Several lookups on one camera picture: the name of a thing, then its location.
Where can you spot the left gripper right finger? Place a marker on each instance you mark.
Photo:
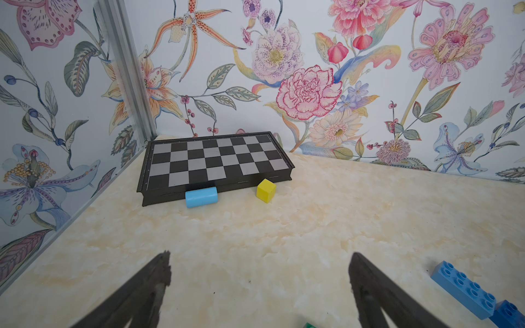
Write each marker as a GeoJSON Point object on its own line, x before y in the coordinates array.
{"type": "Point", "coordinates": [377, 296]}

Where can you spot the long blue lego brick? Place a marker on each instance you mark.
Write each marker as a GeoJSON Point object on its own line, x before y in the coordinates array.
{"type": "Point", "coordinates": [470, 294]}

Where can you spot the light blue cylinder block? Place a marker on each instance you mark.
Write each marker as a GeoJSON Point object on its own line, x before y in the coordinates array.
{"type": "Point", "coordinates": [201, 197]}

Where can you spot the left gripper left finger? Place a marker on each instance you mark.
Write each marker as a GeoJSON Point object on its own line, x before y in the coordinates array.
{"type": "Point", "coordinates": [137, 303]}

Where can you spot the black grey chessboard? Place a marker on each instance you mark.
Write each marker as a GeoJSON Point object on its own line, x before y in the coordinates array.
{"type": "Point", "coordinates": [173, 167]}

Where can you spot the small blue lego brick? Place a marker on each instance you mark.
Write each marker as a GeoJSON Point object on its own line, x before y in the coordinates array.
{"type": "Point", "coordinates": [507, 315]}

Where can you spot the yellow cube block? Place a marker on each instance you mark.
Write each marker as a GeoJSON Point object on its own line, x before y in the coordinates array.
{"type": "Point", "coordinates": [266, 190]}

